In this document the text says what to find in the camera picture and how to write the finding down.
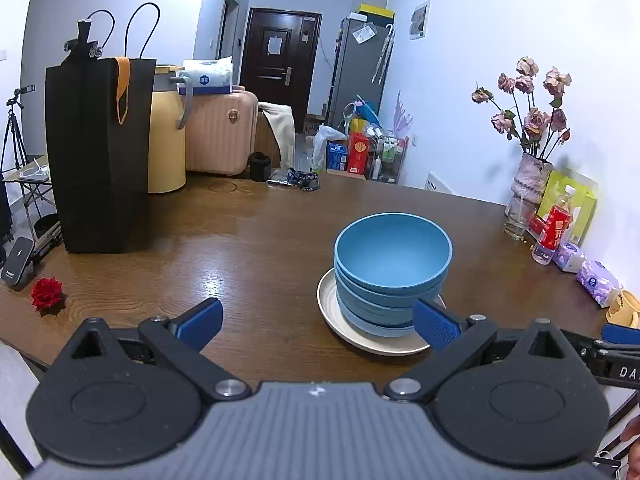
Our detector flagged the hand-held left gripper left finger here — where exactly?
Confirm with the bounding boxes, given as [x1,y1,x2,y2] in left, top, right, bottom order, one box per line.
[70,297,253,405]

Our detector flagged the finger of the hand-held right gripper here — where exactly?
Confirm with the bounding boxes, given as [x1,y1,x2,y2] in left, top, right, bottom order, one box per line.
[601,324,640,345]
[560,329,640,361]

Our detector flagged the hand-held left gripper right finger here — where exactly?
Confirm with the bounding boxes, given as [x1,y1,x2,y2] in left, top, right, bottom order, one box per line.
[382,299,571,403]

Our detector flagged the large blue bowl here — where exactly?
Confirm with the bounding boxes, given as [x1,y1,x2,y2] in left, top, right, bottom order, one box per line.
[339,300,445,328]

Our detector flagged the shallow blue plate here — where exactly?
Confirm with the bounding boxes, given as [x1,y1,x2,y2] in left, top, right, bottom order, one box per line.
[346,324,417,339]
[342,316,418,332]

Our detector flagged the medium blue bowl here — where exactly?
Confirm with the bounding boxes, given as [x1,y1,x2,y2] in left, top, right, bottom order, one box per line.
[336,275,447,313]

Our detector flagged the cream plate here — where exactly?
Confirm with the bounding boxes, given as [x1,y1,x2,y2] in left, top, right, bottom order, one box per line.
[316,266,447,356]

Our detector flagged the small blue bowl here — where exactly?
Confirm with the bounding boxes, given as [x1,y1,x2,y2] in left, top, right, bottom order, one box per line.
[334,212,453,293]

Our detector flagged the person's right hand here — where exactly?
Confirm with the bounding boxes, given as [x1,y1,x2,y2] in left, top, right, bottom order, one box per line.
[620,410,640,467]

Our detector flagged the yellow mug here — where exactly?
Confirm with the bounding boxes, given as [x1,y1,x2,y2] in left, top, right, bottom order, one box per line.
[606,290,640,330]

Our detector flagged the large purple tissue pack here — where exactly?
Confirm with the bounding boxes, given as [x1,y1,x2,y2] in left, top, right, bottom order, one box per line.
[576,259,624,308]

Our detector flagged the small purple tissue pack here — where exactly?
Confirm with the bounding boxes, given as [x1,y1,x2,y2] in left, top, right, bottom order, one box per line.
[552,241,587,273]

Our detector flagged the red label water bottle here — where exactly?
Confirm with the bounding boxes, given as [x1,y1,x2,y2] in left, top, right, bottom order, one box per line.
[531,185,576,265]

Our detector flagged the clear drinking glass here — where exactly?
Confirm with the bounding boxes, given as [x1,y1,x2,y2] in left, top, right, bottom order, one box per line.
[504,195,536,240]

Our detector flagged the yellow-green box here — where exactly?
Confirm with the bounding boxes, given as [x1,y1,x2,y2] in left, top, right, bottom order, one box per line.
[537,169,598,246]

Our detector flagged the white flat panel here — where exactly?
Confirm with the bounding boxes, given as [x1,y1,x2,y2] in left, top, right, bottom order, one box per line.
[425,172,454,195]

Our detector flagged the red artificial rose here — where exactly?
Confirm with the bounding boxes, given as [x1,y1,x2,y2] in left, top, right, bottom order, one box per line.
[31,276,65,312]

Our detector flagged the black cup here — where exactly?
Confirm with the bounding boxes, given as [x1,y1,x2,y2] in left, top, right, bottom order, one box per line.
[248,152,272,182]

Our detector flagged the mottled pink vase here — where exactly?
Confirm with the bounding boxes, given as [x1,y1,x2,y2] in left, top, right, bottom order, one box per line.
[511,152,553,206]

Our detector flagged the yellow cylindrical container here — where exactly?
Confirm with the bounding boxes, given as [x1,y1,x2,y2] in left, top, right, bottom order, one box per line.
[147,64,193,194]

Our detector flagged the tall red box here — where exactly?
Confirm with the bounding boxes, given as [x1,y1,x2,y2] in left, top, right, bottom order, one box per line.
[347,131,371,175]

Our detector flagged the pink suitcase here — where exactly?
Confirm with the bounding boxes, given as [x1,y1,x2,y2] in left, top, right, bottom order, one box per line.
[185,91,260,177]

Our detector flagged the brown chair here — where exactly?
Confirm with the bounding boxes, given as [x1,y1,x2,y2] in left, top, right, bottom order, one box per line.
[255,110,283,168]

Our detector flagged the black paper bag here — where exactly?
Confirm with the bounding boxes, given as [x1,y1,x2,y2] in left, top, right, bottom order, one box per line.
[45,2,161,254]

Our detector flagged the blue box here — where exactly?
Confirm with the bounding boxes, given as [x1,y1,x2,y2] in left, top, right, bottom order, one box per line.
[326,141,349,171]

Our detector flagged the black charger device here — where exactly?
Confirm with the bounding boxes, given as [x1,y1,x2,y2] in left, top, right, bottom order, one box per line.
[0,235,37,288]

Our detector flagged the beige garment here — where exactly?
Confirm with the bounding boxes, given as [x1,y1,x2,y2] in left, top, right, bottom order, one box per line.
[257,101,297,170]

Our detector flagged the white plastic bag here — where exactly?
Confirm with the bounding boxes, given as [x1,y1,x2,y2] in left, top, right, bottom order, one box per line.
[312,126,347,171]

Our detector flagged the small folding table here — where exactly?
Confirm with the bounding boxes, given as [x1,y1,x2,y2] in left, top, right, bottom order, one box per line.
[2,156,52,241]

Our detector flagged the blue plastic bag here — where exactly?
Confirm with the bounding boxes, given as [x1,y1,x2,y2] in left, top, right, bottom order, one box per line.
[342,100,383,133]

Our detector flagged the dried pink roses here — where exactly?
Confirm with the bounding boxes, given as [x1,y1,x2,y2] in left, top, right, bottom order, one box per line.
[471,56,572,158]

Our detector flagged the dark brown door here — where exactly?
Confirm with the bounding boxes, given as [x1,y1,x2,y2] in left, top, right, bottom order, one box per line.
[240,7,322,133]

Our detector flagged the white blue tissue pack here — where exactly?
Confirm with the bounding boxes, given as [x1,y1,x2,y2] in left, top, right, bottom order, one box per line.
[177,57,235,96]

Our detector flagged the grey fridge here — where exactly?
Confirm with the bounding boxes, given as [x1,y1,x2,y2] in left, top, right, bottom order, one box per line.
[327,16,396,126]

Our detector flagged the black tripod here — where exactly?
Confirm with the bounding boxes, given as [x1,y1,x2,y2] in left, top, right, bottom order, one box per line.
[0,84,37,171]

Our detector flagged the white folded umbrella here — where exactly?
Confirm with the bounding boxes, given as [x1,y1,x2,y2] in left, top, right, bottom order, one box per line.
[371,24,396,83]

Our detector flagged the grey interior door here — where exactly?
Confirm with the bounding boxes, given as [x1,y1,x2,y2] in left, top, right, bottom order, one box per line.
[218,0,242,61]

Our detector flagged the yellow box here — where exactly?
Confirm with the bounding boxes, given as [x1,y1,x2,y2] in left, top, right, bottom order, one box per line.
[357,3,397,21]

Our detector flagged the wire rack cart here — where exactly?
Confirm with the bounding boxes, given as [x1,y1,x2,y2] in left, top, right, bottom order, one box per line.
[370,130,410,184]

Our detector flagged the black strap bundle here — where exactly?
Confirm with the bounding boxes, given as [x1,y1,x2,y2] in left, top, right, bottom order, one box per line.
[267,167,321,192]

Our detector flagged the purple flower wall sticker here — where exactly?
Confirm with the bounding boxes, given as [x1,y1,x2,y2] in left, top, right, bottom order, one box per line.
[392,91,415,136]

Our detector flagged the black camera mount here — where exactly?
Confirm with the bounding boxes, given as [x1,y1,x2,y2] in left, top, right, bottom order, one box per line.
[64,19,103,58]

